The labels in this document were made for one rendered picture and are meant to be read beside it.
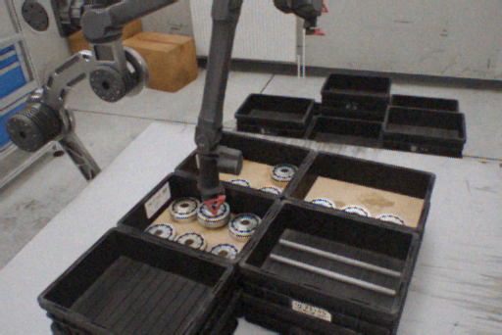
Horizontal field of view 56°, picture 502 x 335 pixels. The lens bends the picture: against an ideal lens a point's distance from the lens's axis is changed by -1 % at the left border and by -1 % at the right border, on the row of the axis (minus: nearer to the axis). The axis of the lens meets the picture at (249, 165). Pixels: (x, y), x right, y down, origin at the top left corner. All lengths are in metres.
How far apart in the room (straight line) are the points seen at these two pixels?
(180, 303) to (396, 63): 3.53
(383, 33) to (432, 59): 0.48
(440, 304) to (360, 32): 3.23
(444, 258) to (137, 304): 0.95
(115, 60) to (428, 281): 1.27
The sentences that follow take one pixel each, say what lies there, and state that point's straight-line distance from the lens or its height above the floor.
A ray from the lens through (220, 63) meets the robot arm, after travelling 1.25.
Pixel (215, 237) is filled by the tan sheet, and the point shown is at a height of 0.83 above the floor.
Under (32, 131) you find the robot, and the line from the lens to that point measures 2.11.
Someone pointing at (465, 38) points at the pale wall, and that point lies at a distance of 4.40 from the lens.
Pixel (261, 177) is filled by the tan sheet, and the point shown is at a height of 0.83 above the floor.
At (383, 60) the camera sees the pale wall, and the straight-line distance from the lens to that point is 4.46.
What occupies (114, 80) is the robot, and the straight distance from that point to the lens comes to 1.76.
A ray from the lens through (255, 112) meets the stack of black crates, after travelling 2.87.
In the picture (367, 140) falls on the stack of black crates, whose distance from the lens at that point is 2.81.
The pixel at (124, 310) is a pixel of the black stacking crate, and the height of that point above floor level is 0.83.
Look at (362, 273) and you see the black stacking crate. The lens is 1.35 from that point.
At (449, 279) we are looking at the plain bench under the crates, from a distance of 1.57.
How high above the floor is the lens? 1.80
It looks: 33 degrees down
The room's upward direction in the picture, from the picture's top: 4 degrees counter-clockwise
